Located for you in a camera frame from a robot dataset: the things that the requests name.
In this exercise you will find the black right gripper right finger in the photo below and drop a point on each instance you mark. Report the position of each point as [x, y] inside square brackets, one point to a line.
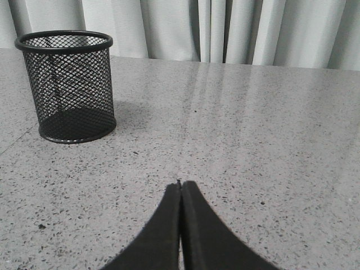
[207, 242]

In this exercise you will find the black mesh pen bucket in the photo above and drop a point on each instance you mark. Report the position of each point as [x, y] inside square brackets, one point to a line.
[70, 78]

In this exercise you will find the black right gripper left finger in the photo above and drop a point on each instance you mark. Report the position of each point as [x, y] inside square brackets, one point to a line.
[157, 245]

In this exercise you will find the grey pleated curtain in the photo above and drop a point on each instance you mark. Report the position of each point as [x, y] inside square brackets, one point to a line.
[306, 34]

